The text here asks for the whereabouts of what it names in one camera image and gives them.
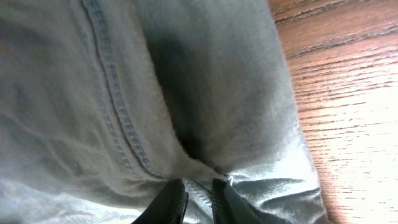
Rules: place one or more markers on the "light blue t-shirt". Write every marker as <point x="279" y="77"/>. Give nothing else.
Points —
<point x="104" y="102"/>

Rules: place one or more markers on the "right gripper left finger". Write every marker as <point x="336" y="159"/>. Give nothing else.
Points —
<point x="168" y="207"/>

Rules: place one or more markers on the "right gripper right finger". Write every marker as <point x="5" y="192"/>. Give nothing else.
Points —
<point x="228" y="207"/>

